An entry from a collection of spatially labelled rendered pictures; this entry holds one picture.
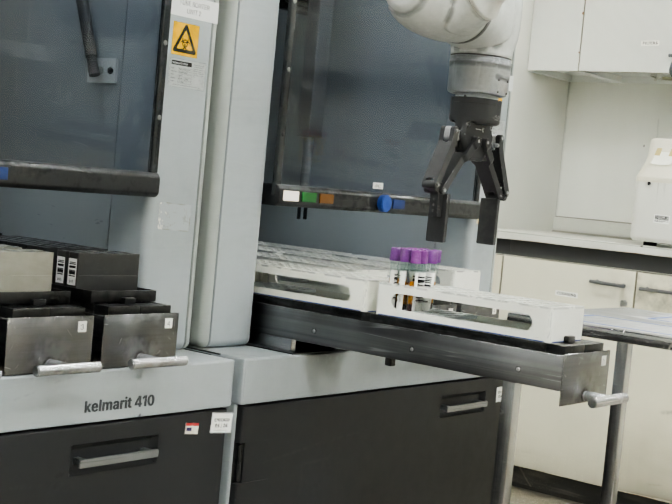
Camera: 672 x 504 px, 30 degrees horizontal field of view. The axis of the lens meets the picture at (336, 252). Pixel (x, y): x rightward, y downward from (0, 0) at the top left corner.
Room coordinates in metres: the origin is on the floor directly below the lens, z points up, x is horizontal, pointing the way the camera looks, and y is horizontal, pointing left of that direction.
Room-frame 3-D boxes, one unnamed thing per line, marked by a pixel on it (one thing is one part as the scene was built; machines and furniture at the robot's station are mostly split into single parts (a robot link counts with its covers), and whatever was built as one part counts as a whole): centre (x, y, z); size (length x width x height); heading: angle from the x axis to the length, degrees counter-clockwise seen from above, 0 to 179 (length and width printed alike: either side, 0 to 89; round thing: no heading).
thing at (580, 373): (1.91, -0.11, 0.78); 0.73 x 0.14 x 0.09; 52
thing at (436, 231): (1.79, -0.14, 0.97); 0.03 x 0.01 x 0.07; 52
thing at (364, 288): (2.02, 0.03, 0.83); 0.30 x 0.10 x 0.06; 52
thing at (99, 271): (1.73, 0.32, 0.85); 0.12 x 0.02 x 0.06; 142
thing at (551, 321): (1.82, -0.21, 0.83); 0.30 x 0.10 x 0.06; 52
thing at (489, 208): (1.90, -0.23, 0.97); 0.03 x 0.01 x 0.07; 52
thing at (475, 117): (1.85, -0.18, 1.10); 0.08 x 0.07 x 0.09; 142
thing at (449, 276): (2.47, -0.14, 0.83); 0.30 x 0.10 x 0.06; 52
